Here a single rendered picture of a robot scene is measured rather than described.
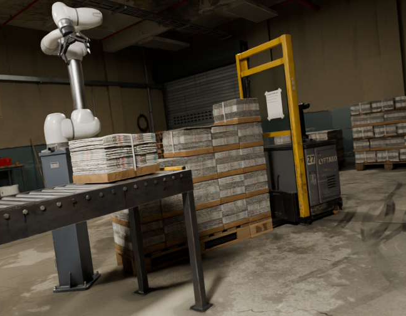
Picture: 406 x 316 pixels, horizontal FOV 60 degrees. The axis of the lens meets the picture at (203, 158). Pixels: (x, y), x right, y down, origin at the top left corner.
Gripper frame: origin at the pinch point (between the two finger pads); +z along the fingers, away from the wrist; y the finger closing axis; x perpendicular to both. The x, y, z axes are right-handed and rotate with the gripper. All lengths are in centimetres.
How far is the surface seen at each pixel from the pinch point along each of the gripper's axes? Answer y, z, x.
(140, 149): -9, 62, -15
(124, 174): 2, 74, -8
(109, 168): 5, 72, 0
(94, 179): 15, 71, -3
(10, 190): 394, -230, -484
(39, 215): 24, 94, 38
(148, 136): -16, 56, -19
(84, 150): 14, 55, -1
